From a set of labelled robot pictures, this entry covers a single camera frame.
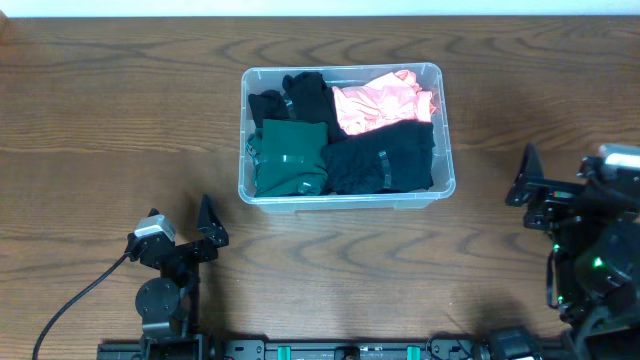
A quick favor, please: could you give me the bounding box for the dark green garment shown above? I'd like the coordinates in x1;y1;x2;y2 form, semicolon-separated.
246;119;328;197

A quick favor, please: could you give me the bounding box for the dark navy garment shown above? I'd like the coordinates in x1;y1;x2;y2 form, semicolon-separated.
321;120;435;195

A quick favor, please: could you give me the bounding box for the pink garment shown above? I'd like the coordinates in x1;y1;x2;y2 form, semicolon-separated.
332;70;437;135

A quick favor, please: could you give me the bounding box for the black garment with grey stripe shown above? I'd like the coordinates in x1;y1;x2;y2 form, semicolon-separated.
248;72;348;144

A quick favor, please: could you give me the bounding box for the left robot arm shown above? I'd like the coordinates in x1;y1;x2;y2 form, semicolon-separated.
126;195;229;359

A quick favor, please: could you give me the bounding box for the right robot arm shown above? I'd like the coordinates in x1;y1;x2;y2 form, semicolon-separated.
118;144;639;360

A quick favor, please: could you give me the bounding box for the clear plastic storage container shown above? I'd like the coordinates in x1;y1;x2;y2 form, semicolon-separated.
238;62;456;213

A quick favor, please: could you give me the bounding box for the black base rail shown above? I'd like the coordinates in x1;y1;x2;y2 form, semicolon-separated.
96;335;571;360

